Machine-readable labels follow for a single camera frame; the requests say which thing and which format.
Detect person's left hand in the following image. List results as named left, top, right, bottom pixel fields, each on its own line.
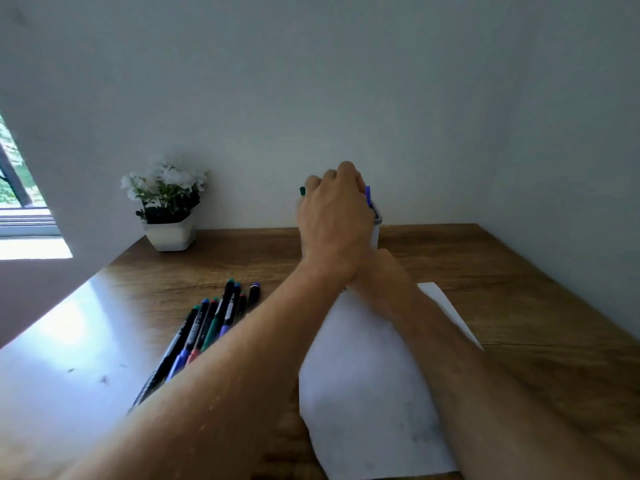
left=295, top=161, right=376, bottom=285

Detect person's right hand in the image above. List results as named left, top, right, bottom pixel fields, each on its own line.
left=347, top=248, right=421, bottom=321

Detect white paper sheet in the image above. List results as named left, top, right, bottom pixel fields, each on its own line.
left=299, top=282, right=485, bottom=480

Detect bunch of pens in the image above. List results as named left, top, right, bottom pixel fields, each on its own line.
left=166, top=279, right=262, bottom=381

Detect person's left forearm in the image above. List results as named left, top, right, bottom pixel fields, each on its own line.
left=59, top=259, right=351, bottom=480

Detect person's right forearm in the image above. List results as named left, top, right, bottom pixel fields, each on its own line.
left=395, top=294, right=636, bottom=480

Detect white potted flower plant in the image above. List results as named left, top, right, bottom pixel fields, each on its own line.
left=119, top=154, right=210, bottom=253

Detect green foliage outside window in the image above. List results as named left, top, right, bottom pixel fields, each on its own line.
left=0, top=117, right=46, bottom=208

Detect grey window frame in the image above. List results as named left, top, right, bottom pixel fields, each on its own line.
left=0, top=114, right=60, bottom=238

